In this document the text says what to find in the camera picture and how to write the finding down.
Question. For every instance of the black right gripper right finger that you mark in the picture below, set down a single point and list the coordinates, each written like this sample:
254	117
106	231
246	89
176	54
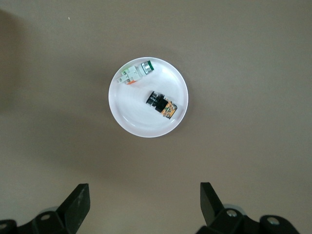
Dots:
212	207

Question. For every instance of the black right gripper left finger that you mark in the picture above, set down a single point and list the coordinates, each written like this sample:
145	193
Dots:
73	207

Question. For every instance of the orange push-button switch black body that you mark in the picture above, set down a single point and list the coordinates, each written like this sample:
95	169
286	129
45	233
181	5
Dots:
162	104

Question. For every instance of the pale pink round plate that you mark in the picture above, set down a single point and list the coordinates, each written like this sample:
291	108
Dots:
136	117

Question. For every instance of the green push-button switch white body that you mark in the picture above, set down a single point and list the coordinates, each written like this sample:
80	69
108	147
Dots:
132	74

